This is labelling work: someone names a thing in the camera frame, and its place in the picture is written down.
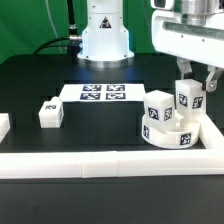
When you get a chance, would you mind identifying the white U-shaped fence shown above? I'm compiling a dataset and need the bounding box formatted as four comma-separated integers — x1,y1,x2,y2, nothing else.
0,116,224,179

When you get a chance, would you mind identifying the black upright cable connector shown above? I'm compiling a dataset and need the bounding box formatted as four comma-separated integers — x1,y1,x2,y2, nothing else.
66,0,78,35

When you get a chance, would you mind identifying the white thin cable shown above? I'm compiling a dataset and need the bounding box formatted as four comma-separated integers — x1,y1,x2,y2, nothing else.
45,0,64,55

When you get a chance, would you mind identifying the white marker sheet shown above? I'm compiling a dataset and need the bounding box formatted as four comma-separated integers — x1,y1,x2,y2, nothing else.
59,84,145,102

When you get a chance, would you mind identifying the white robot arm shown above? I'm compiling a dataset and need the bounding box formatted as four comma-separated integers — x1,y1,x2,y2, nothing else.
78,0,224,92

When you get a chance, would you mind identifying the black cable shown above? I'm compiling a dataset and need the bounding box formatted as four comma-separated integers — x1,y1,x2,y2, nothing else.
33,35,83,55

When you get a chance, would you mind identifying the white round stool seat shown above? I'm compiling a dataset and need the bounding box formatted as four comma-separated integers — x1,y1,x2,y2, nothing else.
141,116,200,149

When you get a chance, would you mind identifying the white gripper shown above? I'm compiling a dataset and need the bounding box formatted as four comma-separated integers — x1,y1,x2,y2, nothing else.
150,0,224,92

